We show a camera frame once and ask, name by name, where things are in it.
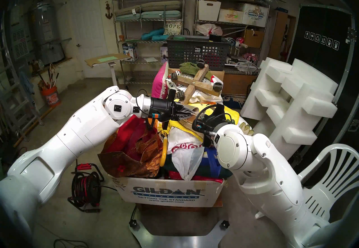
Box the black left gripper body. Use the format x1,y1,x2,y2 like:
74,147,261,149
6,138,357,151
150,89,182,131

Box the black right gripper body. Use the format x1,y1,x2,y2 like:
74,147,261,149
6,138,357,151
192,104,235,147

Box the tan espadrille wedge sandal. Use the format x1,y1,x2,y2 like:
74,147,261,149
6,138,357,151
179,103,213,138

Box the pink pillow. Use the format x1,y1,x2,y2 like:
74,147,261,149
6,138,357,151
151,62,170,100

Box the white cloth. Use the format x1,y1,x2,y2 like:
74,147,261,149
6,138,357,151
191,88,223,105

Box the yellow cloth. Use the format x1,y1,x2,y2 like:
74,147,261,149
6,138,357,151
157,102,241,138

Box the wooden cross caster dolly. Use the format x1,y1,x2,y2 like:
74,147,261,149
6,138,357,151
168,60,224,105

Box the blue patterned rug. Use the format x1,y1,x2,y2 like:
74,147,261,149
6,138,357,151
222,95,248,109

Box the white perforated tray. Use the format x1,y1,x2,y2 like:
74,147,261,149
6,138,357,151
175,72,213,88

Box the beige green work glove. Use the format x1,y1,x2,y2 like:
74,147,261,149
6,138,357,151
238,123,255,137

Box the green knit glove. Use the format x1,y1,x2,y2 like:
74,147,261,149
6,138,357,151
179,62,210,79

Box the brown wooden cabinet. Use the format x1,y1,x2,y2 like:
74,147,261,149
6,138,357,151
222,68,260,97

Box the white plastic bag red print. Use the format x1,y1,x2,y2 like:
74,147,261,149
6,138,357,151
168,128,205,181

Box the red cloth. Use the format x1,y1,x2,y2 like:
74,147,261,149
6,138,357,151
168,170,223,184

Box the dark plastic laundry basket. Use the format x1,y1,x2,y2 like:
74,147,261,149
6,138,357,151
166,35,231,72

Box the blue white product box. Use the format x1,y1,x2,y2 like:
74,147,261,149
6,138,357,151
122,43,138,62

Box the teal folded cushion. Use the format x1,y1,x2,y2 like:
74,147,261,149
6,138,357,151
141,28,169,41

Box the HOPE printed pillow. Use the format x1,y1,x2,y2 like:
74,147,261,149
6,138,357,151
164,21,183,36

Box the Gildan printed cardboard box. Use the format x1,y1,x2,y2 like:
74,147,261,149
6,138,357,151
242,3,270,28
112,176,225,208

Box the white overbed table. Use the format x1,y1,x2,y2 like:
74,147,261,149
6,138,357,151
85,53,134,88

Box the white foam packing block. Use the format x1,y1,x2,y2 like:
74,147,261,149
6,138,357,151
240,57,338,161

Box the teal seat cushion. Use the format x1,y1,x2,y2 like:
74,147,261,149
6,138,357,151
116,11,183,21

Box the brown cardboard box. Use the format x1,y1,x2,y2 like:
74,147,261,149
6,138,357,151
244,29,265,49

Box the white storage box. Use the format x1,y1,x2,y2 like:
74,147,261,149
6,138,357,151
198,0,222,21

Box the beige seat cushion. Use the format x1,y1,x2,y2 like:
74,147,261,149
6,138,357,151
114,0,182,16

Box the white box orange label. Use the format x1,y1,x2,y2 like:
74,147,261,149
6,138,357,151
219,9,244,24

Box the white door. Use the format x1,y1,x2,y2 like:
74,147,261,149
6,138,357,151
67,0,111,78

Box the orange bucket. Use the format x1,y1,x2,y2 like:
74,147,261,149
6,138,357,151
42,86,61,108

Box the brown wooden door panel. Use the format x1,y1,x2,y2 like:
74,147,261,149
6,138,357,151
271,11,296,60

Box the white plastic chair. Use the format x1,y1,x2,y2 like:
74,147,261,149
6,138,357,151
255,144,359,222

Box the grey water heater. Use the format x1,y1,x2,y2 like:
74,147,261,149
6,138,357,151
31,1,66,65

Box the black flight case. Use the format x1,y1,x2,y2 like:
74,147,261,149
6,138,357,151
286,4,359,180

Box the grey aluminium ladder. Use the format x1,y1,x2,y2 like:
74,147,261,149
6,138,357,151
0,37,44,141

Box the grey vented furnace cabinet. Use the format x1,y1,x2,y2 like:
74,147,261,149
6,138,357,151
11,9,33,63

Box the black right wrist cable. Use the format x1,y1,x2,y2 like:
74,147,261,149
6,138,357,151
195,105,225,124

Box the blue strapped bag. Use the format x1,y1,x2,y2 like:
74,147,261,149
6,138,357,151
196,147,233,179

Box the yellow plastic ring handle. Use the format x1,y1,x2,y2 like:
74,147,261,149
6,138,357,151
160,138,169,167

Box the red black cable reel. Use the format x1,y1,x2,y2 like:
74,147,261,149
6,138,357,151
68,163,104,213

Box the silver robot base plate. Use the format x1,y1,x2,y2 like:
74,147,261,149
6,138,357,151
129,208,229,248

